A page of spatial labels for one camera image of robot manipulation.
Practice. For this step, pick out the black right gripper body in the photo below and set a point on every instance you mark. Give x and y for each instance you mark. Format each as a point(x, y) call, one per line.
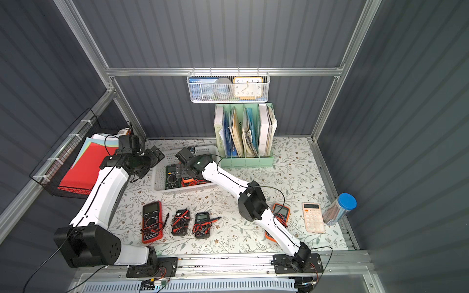
point(185, 170)

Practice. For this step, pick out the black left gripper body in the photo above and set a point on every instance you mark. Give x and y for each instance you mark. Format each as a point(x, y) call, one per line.
point(147, 160)

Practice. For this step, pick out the orange multimeter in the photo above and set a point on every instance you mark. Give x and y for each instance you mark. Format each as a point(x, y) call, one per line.
point(186, 182)
point(281, 213)

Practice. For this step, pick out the green multimeter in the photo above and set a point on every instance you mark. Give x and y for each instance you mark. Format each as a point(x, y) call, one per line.
point(173, 177)

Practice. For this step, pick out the white plastic basket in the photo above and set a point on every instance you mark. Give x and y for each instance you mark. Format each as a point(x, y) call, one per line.
point(159, 173)

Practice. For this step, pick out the red multimeter near left arm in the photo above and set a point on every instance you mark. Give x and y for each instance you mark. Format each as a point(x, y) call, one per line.
point(152, 223)

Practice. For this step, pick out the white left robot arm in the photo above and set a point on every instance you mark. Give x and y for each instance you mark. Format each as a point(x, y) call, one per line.
point(87, 240)

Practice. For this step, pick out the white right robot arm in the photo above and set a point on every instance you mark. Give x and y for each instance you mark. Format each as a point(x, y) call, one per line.
point(252, 204)

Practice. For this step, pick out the small black multimeter left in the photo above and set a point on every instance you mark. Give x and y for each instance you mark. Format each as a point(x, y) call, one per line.
point(180, 222)

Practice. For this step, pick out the small black multimeter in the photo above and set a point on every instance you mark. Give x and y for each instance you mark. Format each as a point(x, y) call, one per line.
point(180, 222)
point(203, 224)

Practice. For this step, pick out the small black multimeter right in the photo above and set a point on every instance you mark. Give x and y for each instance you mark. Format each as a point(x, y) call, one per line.
point(203, 224)

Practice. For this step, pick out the blue box in basket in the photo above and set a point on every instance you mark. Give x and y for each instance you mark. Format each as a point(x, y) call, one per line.
point(201, 88)

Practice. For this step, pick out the red paper folder stack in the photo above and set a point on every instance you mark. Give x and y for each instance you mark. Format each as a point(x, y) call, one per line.
point(83, 174)

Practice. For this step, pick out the green file organizer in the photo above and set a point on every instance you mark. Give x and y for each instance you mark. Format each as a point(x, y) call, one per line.
point(244, 134)

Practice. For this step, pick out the grey tape roll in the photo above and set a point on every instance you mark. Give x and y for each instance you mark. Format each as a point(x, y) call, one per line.
point(222, 89)

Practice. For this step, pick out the yellow alarm clock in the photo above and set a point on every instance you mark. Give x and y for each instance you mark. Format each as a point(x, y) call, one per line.
point(245, 87)

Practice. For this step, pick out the pink calculator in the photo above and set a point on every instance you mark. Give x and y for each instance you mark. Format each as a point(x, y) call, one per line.
point(313, 218)

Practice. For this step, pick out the blue lid jar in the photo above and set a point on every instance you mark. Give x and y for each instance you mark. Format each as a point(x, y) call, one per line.
point(339, 208)

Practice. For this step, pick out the black wire wall basket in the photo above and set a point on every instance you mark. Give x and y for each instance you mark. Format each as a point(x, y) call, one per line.
point(53, 167)

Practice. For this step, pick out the white wire wall basket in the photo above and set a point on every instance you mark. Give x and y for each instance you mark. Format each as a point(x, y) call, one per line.
point(230, 74)

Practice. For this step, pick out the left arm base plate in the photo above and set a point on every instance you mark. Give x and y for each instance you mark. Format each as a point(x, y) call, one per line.
point(155, 267)

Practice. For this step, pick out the white perforated cable duct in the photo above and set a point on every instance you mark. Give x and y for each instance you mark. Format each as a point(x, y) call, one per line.
point(227, 285)

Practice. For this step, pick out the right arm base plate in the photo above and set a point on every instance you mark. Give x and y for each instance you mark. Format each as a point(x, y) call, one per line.
point(284, 264)

